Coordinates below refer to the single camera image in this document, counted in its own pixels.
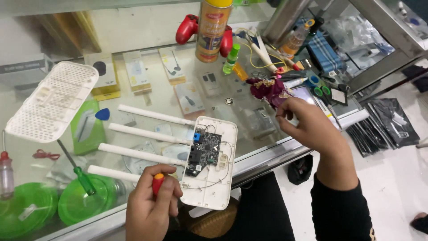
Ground orange liquid bottle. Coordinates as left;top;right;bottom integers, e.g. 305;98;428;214
279;19;315;60

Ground metal shelf frame with bags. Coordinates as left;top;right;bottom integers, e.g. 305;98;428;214
262;0;428;96

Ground grey long box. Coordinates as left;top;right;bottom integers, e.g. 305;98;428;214
0;53;55;88

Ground white yellow speaker box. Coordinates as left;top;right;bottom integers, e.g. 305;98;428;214
83;53;121;101

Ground green handled screwdriver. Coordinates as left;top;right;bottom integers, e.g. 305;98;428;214
57;139;97;196

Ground yellow spray can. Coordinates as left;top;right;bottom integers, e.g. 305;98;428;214
195;0;234;64

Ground white yellow earphone box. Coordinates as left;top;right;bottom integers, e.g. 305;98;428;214
158;46;187;86

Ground white yellow charger box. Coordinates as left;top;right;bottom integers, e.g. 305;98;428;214
122;50;152;96

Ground pile of black packets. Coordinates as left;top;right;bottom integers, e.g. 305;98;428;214
345;98;421;158

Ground white stick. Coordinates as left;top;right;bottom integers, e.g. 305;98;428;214
255;31;279;67

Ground person's black trousers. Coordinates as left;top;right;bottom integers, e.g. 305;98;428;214
163;171;297;241

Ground person's left hand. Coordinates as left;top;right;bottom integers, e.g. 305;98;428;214
125;164;183;241

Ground person's right hand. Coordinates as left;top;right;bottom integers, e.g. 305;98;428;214
276;97;339;158

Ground clear red handled screwdriver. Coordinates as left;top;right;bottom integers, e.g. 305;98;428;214
0;130;15;200

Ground small green spray bottle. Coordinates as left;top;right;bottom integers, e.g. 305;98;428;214
223;44;241;75

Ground clear plastic package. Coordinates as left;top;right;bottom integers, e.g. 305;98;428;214
241;106;279;138

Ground black square framed tool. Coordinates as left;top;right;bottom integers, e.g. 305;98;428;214
330;84;350;107

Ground white perforated router cover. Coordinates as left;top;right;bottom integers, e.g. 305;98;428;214
5;61;99;144

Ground black bag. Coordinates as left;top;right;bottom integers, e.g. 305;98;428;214
287;154;314;185

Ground white router base with antennas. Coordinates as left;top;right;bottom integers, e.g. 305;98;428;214
88;104;238;211

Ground green handled scissors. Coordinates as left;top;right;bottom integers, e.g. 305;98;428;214
312;86;343;129

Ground green product box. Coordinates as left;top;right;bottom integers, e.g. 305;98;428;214
70;99;107;156

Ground white soldering iron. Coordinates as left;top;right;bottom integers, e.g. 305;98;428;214
249;40;279;73

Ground blue checkered cloth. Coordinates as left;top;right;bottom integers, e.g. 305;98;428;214
307;31;346;73

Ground brown wicker stool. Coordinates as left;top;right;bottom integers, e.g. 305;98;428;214
188;197;240;239

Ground white orange cable box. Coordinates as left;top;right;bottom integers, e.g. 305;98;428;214
173;82;206;118

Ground maroon patterned cloth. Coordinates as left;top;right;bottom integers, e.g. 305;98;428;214
246;77;293;110

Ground dark bottle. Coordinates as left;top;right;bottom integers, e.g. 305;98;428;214
296;16;325;56

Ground green plastic bowl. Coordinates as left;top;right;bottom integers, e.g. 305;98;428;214
0;182;58;239
58;174;118;226

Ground red orange handled screwdriver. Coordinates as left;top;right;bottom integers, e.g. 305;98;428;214
152;173;181;229

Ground red wire tie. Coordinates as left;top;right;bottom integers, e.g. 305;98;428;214
32;149;61;161

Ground yellow cable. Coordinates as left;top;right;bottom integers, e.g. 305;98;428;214
240;39;289;70

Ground red game controller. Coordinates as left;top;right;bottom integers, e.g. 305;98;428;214
175;14;234;58

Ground clear pack with black chargers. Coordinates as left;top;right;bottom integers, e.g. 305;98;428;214
200;71;222;98

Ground black router circuit board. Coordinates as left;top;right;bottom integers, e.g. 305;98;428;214
185;131;222;177

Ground phone with lit screen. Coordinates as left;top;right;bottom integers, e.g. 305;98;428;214
290;86;317;105

